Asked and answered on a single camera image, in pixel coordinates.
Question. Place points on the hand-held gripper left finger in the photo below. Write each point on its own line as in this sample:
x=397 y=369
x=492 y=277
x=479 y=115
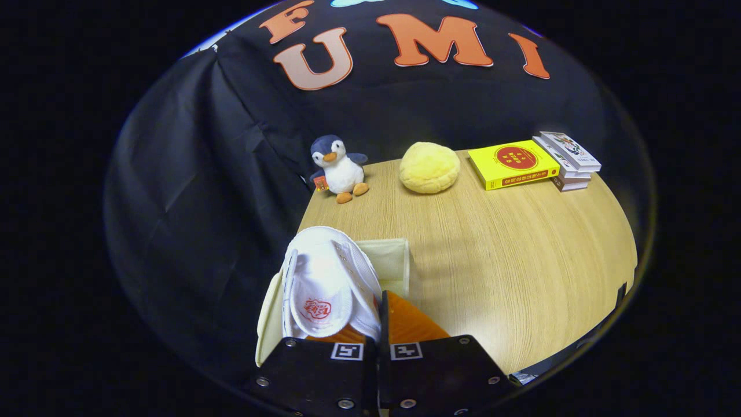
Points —
x=312 y=376

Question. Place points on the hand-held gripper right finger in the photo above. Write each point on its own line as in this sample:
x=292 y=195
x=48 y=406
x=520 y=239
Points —
x=384 y=321

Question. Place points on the cream fabric storage box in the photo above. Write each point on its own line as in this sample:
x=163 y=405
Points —
x=388 y=260

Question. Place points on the white canvas shoe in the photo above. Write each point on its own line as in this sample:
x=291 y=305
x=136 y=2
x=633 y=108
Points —
x=321 y=278

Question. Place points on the blue white penguin plush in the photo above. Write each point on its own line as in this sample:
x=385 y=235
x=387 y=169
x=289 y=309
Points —
x=341 y=171

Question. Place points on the yellow round plush bun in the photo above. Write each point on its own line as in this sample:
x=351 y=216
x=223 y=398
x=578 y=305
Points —
x=429 y=168

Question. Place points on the yellow book with red circle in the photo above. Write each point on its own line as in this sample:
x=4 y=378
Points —
x=512 y=162

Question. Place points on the plain white book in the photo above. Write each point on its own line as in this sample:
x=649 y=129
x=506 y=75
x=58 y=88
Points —
x=550 y=152

